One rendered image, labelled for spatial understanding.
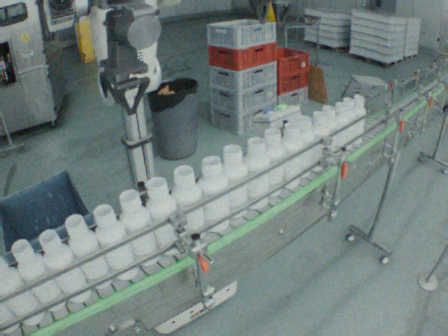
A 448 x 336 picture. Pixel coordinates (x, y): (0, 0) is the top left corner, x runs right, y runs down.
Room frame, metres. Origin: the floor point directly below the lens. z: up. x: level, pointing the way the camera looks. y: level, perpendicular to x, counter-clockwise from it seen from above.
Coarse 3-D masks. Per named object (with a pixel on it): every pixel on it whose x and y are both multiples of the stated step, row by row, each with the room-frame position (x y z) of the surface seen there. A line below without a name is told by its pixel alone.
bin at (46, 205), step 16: (64, 176) 0.88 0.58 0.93; (16, 192) 0.76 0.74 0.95; (32, 192) 0.79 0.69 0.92; (48, 192) 0.83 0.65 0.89; (64, 192) 0.87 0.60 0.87; (80, 192) 0.75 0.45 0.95; (0, 208) 0.68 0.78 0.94; (16, 208) 0.74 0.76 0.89; (32, 208) 0.78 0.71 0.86; (48, 208) 0.81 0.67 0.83; (64, 208) 0.85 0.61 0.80; (80, 208) 0.85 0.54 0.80; (0, 224) 0.59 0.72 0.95; (16, 224) 0.72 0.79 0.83; (32, 224) 0.76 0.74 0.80; (48, 224) 0.80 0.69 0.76; (64, 224) 0.83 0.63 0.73; (16, 240) 0.66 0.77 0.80; (32, 240) 0.73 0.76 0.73
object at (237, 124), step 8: (272, 104) 3.23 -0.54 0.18; (216, 112) 3.10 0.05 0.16; (224, 112) 3.02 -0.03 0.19; (248, 112) 2.95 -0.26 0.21; (256, 112) 3.41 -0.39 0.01; (216, 120) 3.10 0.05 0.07; (224, 120) 3.02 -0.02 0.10; (232, 120) 2.94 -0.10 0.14; (240, 120) 2.88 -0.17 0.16; (248, 120) 2.97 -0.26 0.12; (224, 128) 3.01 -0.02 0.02; (232, 128) 2.94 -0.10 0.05; (240, 128) 2.88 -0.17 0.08; (248, 128) 2.96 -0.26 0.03
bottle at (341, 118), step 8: (336, 104) 0.84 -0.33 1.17; (344, 104) 0.85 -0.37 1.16; (336, 112) 0.83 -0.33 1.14; (344, 112) 0.82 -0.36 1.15; (336, 120) 0.82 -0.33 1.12; (344, 120) 0.82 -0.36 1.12; (336, 136) 0.82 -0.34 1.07; (344, 136) 0.81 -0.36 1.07; (336, 144) 0.81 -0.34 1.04; (344, 144) 0.82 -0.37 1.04
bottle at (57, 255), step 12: (48, 240) 0.35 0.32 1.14; (60, 240) 0.35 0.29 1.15; (48, 252) 0.32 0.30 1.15; (60, 252) 0.33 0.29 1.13; (72, 252) 0.35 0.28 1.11; (48, 264) 0.31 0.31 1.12; (60, 264) 0.31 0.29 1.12; (60, 276) 0.31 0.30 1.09; (72, 276) 0.32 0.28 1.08; (84, 276) 0.35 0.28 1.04; (72, 288) 0.31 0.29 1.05; (72, 300) 0.31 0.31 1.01; (84, 300) 0.31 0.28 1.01
